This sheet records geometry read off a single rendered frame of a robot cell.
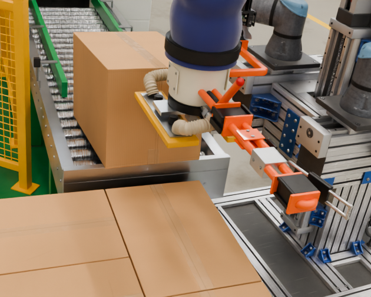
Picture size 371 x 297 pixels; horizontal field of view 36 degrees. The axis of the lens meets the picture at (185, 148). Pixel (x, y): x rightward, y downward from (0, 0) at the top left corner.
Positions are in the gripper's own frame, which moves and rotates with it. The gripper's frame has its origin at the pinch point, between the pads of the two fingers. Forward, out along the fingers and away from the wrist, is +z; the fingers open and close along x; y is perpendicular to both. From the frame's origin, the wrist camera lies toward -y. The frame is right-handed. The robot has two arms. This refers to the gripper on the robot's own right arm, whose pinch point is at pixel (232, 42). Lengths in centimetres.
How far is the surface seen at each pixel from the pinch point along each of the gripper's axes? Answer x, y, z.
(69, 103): -44, -74, 59
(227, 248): -13, 44, 59
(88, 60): -44, -37, 21
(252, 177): 66, -69, 114
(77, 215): -59, 15, 59
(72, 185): -57, -5, 59
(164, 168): -19, -4, 55
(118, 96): -39.8, -6.9, 22.8
